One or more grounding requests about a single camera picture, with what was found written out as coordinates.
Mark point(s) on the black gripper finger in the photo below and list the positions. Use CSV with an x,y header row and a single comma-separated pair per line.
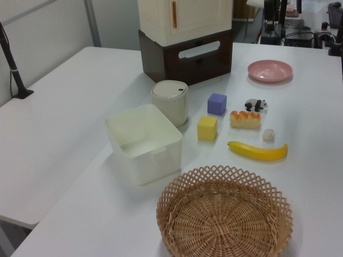
x,y
283,10
269,10

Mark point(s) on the toy bread loaf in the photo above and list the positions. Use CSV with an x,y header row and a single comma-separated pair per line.
x,y
244,121

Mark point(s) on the woven wicker basket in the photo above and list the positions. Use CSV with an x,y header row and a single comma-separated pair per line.
x,y
222,222

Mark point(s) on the black electronics box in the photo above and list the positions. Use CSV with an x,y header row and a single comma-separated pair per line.
x,y
298,39

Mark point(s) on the black keyboard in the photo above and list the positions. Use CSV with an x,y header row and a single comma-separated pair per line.
x,y
336,13

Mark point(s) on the pink plastic plate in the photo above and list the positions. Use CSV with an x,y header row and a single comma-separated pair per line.
x,y
269,71

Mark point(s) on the black table clamp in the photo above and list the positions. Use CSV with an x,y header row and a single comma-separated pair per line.
x,y
336,48

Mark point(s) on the cream plastic storage box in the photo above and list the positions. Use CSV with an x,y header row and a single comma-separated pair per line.
x,y
201,21

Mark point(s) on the toy panda figure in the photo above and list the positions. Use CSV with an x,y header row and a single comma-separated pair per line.
x,y
253,105

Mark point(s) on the purple foam cube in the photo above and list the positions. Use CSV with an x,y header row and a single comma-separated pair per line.
x,y
216,105

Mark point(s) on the dark brown drawer box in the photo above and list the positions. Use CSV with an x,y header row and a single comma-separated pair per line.
x,y
174,67

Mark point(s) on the small white crumpled ball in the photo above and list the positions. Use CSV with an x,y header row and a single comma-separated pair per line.
x,y
268,135

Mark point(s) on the yellow foam cube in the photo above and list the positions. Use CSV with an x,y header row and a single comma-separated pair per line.
x,y
206,129

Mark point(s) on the small beige trash can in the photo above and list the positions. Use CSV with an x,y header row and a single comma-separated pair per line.
x,y
168,107

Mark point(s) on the yellow toy banana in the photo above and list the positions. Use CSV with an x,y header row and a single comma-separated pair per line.
x,y
260,153

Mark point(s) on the white plastic open bin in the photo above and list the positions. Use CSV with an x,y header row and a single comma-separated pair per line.
x,y
160,166

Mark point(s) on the grey partition frame post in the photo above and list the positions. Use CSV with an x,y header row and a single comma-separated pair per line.
x,y
93,24

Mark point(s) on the black camera stand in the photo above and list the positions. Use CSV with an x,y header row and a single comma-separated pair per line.
x,y
14,72

